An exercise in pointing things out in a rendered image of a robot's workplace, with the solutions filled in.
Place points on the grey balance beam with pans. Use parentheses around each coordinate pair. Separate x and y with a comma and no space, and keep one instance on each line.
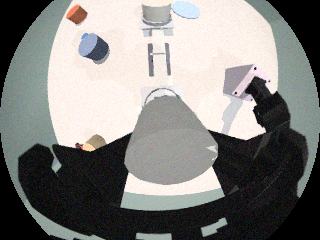
(159,63)

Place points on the brown cylinder with orange top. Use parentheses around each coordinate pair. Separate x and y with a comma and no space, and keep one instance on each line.
(77,14)

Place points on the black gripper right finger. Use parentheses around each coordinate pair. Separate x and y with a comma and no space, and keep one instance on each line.
(236,157)

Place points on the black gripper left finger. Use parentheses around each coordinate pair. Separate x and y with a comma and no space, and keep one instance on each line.
(104,166)

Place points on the white cylinder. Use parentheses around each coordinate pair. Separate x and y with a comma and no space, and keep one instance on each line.
(156,10)

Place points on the tan cylinder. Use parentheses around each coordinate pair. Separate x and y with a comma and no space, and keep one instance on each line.
(95,142)

